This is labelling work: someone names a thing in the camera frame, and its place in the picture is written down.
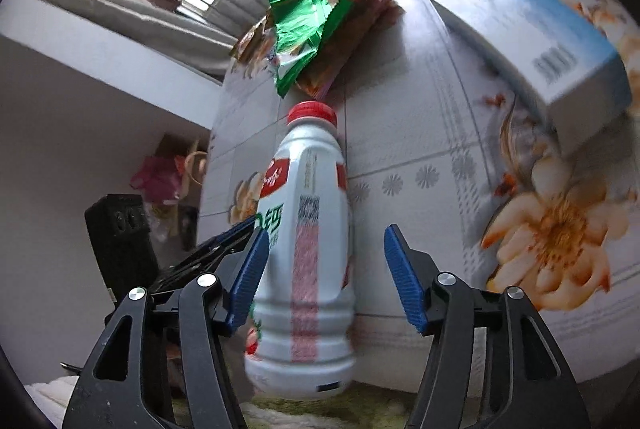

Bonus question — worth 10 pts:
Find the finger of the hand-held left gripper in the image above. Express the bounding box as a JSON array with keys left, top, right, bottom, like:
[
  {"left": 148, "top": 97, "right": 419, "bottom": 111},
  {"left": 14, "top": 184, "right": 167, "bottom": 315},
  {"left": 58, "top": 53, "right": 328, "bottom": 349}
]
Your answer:
[{"left": 150, "top": 216, "right": 260, "bottom": 297}]

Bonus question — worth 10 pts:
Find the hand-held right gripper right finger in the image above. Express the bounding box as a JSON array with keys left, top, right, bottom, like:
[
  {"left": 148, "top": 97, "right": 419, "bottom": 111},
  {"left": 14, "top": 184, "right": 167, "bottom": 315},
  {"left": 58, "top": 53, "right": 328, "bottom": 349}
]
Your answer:
[{"left": 383, "top": 224, "right": 589, "bottom": 429}]

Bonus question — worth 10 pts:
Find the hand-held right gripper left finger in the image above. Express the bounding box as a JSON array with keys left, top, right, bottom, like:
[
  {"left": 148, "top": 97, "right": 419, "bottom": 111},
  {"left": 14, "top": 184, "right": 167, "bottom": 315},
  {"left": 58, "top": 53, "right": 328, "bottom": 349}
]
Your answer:
[{"left": 62, "top": 229, "right": 271, "bottom": 429}]

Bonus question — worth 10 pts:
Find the white bottle red cap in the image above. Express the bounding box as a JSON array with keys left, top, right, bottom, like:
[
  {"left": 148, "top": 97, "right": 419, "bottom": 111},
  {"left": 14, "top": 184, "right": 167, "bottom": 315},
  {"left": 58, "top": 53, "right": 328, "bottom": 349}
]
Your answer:
[{"left": 243, "top": 101, "right": 357, "bottom": 398}]

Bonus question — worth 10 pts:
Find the red snack wrapper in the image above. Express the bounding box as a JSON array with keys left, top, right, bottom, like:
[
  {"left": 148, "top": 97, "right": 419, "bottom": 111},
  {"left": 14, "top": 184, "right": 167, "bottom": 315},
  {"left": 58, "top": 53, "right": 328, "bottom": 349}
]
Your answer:
[{"left": 294, "top": 0, "right": 407, "bottom": 102}]

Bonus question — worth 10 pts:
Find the pink plastic bag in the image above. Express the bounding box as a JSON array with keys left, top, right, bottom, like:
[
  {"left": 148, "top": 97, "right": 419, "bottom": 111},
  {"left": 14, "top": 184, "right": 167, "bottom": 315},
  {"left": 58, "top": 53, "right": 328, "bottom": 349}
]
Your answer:
[{"left": 130, "top": 156, "right": 184, "bottom": 206}]

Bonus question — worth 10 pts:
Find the floral tablecloth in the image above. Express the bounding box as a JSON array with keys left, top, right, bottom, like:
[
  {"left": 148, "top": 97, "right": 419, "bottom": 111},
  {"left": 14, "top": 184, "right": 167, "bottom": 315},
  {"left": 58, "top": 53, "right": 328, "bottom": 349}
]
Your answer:
[{"left": 197, "top": 0, "right": 640, "bottom": 386}]

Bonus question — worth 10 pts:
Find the green fluffy garment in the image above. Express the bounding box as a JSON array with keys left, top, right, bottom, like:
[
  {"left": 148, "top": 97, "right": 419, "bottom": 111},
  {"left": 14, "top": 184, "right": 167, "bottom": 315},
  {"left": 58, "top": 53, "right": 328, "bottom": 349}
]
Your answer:
[{"left": 25, "top": 373, "right": 417, "bottom": 429}]

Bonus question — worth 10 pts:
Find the gold snack packet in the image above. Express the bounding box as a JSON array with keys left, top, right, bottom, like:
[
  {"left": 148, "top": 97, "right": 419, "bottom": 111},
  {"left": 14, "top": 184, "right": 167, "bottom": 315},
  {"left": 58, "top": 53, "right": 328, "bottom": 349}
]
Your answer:
[{"left": 229, "top": 11, "right": 277, "bottom": 66}]

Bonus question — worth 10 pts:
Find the crumpled green foil wrapper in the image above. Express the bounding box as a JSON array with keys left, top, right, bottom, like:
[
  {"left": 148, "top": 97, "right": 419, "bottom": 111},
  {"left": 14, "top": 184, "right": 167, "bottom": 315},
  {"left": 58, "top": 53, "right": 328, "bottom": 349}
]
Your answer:
[{"left": 268, "top": 0, "right": 372, "bottom": 99}]

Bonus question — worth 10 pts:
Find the blue white cardboard box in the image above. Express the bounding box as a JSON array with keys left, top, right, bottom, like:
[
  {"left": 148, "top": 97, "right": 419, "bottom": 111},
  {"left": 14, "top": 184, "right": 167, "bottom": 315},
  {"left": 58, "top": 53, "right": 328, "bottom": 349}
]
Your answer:
[{"left": 429, "top": 0, "right": 634, "bottom": 158}]

